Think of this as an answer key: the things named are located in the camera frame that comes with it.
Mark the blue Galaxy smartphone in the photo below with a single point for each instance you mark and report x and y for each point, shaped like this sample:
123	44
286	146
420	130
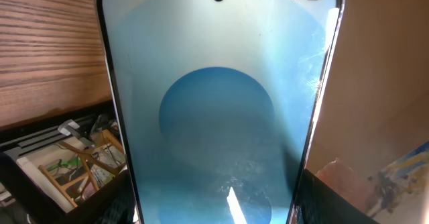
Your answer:
217	101

